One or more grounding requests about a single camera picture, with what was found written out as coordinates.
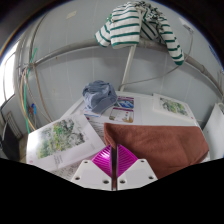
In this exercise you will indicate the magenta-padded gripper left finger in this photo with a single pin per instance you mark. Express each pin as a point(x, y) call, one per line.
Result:
point(87, 173)

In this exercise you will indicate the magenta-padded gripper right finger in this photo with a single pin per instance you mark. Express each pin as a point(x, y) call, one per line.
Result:
point(140, 173)

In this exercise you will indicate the brown towel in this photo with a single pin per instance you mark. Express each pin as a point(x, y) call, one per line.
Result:
point(160, 146)

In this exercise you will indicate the colourful brochure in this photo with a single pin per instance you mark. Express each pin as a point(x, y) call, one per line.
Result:
point(122, 110)

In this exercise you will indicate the crumpled blue cloth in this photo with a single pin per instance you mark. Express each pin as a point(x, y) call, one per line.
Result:
point(99, 96)

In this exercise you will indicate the white washing machine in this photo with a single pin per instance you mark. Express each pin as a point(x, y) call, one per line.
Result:
point(215, 131)

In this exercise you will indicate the white upright pipe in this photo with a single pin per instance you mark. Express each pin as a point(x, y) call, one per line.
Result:
point(128, 66)

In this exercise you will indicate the bright window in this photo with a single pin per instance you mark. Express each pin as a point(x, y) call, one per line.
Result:
point(8, 80)

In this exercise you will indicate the green striped white shirt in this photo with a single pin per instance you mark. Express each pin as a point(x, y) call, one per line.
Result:
point(125, 28)

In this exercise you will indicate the grey wall pipe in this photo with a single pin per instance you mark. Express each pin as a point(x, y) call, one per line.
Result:
point(76, 47)

